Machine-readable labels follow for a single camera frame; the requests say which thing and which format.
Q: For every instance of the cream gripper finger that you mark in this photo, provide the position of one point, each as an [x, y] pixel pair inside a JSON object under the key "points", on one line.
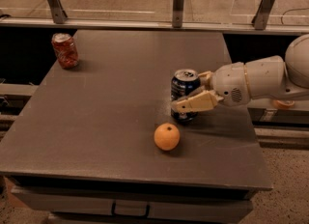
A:
{"points": [[205, 78], [204, 101]]}

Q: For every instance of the orange tape roll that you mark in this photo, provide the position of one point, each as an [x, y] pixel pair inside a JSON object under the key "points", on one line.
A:
{"points": [[284, 104]]}

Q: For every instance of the black drawer handle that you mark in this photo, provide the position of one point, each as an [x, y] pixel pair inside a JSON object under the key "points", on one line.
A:
{"points": [[130, 209]]}

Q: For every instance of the left metal railing bracket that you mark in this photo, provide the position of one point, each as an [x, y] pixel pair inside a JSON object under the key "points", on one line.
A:
{"points": [[54, 1]]}

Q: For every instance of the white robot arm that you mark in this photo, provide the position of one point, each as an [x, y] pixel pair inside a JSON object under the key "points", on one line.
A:
{"points": [[296, 61]]}

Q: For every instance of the blue pepsi can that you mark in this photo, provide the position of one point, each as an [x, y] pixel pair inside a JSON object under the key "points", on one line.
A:
{"points": [[183, 83]]}

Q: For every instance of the metal railing bracket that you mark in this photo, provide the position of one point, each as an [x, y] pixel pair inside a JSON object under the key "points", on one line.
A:
{"points": [[54, 1], [177, 16], [261, 17]]}

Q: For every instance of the middle metal railing bracket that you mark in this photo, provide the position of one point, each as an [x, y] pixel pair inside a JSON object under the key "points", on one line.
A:
{"points": [[177, 16]]}

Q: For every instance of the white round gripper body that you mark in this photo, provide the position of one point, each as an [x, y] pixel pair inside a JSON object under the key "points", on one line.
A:
{"points": [[229, 83]]}

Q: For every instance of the red crushed soda can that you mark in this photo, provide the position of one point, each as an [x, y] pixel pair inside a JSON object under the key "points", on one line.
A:
{"points": [[65, 50]]}

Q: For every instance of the right metal railing bracket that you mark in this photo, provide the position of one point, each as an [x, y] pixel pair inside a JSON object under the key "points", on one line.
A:
{"points": [[261, 17]]}

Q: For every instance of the orange fruit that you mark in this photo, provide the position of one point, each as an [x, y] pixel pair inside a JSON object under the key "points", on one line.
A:
{"points": [[167, 137]]}

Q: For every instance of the grey drawer with handle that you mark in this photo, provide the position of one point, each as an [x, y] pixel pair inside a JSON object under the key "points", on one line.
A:
{"points": [[87, 207]]}

